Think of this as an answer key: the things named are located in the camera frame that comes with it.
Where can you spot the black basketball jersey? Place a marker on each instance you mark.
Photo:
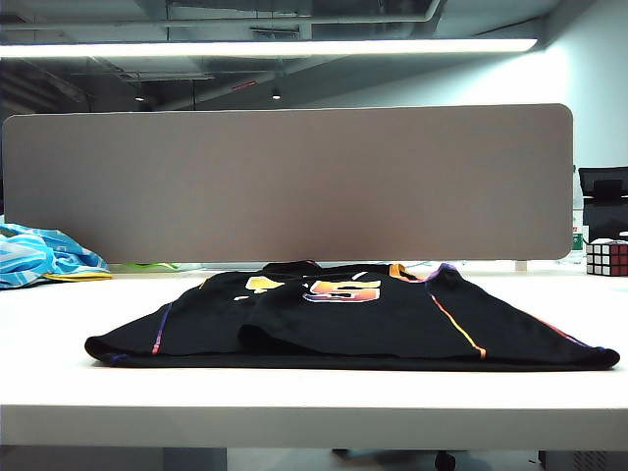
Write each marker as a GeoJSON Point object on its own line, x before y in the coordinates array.
{"type": "Point", "coordinates": [343, 333]}

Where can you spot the taupe desk divider panel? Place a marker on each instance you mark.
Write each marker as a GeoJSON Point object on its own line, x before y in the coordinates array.
{"type": "Point", "coordinates": [294, 186]}

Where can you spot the green flat item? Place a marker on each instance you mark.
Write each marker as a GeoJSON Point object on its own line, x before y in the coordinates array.
{"type": "Point", "coordinates": [147, 266]}

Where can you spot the long ceiling light strip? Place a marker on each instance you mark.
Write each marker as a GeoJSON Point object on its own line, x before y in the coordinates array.
{"type": "Point", "coordinates": [270, 47]}

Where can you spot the flat yellow item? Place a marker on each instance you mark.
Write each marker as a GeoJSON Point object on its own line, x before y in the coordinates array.
{"type": "Point", "coordinates": [78, 276]}

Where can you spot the grey desk leg panel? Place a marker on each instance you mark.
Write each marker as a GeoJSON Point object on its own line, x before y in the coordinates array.
{"type": "Point", "coordinates": [193, 459]}

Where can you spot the black chair wheel base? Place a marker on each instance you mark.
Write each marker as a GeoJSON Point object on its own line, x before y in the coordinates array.
{"type": "Point", "coordinates": [444, 460]}

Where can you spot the blue patterned cloth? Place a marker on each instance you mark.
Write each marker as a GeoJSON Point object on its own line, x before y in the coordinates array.
{"type": "Point", "coordinates": [29, 255]}

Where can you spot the black office chair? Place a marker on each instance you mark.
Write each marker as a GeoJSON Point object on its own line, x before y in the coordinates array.
{"type": "Point", "coordinates": [606, 216]}

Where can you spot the Rubik's cube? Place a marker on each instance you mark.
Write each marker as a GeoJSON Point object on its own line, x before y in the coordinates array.
{"type": "Point", "coordinates": [606, 257]}

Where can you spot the grey ribbed cabinet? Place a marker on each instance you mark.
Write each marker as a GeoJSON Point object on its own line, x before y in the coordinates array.
{"type": "Point", "coordinates": [584, 461]}

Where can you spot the white divider foot bracket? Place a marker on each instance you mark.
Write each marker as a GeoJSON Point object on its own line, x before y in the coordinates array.
{"type": "Point", "coordinates": [521, 266]}

